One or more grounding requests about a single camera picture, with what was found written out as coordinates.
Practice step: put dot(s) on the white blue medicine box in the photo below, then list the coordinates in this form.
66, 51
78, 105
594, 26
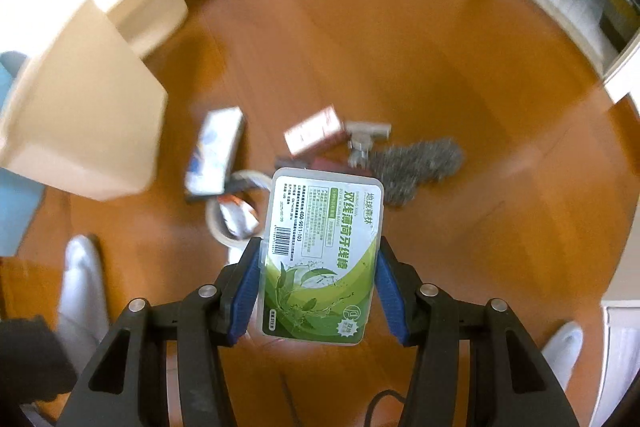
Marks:
214, 153

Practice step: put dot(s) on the white radiator panel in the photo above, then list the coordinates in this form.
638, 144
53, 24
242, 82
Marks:
620, 359

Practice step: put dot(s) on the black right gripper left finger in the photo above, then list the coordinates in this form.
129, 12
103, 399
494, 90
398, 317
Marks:
125, 383

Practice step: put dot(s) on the clear tape roll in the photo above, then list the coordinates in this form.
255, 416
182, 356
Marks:
238, 183

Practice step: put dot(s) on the left white slipper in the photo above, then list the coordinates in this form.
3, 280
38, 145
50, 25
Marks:
82, 312

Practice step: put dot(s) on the orange white wrapper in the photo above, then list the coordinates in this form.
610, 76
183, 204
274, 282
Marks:
240, 218

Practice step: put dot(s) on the right white slipper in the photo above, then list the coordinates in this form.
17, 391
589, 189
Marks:
562, 351

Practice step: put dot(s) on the silver metal clip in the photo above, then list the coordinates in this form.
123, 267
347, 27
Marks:
362, 136

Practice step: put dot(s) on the steel wool scrubber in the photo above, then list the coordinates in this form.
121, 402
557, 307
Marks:
402, 169

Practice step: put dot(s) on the teal storage box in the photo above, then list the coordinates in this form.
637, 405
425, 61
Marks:
20, 197

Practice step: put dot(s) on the green floss pick box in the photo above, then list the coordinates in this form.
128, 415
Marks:
319, 254

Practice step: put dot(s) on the white slipper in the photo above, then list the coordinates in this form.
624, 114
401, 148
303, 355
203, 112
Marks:
562, 351
82, 312

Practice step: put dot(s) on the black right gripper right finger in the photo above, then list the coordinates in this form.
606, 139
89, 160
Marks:
511, 384

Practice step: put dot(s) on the dark red perfume bottle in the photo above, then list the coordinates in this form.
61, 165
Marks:
319, 163

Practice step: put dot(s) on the pink printed carton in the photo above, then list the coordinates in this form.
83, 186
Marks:
317, 132

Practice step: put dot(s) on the beige plastic trash bin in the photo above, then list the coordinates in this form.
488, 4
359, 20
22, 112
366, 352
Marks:
86, 116

